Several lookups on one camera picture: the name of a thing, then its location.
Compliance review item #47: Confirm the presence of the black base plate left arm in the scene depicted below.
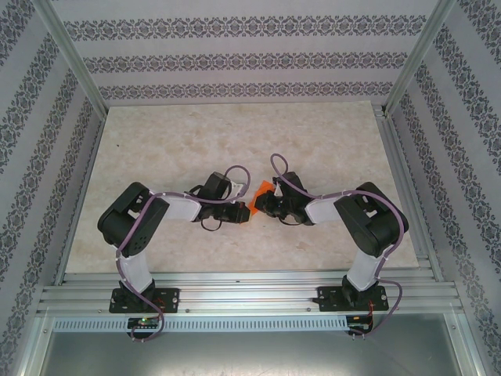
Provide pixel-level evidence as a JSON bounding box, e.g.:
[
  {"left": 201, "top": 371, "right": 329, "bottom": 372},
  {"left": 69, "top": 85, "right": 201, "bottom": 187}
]
[{"left": 110, "top": 287, "right": 181, "bottom": 314}]

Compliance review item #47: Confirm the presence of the aluminium frame post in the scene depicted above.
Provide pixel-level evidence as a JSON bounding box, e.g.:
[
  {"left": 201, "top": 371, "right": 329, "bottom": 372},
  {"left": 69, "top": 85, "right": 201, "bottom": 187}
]
[
  {"left": 382, "top": 0, "right": 458, "bottom": 118},
  {"left": 33, "top": 0, "right": 110, "bottom": 117}
]

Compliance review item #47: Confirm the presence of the wide aluminium base rail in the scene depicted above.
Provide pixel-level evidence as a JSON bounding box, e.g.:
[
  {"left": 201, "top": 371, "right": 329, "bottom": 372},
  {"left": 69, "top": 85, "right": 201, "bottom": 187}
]
[{"left": 37, "top": 269, "right": 465, "bottom": 315}]

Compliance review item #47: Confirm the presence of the black base plate right arm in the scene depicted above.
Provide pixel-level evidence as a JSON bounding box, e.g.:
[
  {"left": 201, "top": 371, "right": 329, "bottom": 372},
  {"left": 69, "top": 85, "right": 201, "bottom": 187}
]
[{"left": 317, "top": 285, "right": 389, "bottom": 313}]

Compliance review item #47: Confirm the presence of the aluminium side rail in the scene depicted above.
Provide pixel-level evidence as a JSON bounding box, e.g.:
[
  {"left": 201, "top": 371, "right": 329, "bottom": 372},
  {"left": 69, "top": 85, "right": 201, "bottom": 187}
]
[
  {"left": 52, "top": 111, "right": 109, "bottom": 287},
  {"left": 373, "top": 103, "right": 445, "bottom": 283}
]

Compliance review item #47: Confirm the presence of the small circuit board green light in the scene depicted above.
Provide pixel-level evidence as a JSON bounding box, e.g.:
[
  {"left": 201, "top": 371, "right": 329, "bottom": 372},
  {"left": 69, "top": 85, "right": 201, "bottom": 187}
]
[{"left": 128, "top": 316, "right": 160, "bottom": 329}]

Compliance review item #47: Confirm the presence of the slotted grey cable duct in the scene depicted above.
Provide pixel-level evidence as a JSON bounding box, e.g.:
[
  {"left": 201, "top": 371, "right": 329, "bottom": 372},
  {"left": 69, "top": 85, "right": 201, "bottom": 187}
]
[{"left": 52, "top": 316, "right": 350, "bottom": 334}]

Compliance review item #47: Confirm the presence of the grey metal sheet panel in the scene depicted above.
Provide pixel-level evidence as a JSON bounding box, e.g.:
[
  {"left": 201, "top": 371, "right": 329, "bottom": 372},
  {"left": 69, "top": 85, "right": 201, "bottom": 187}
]
[{"left": 34, "top": 313, "right": 483, "bottom": 376}]

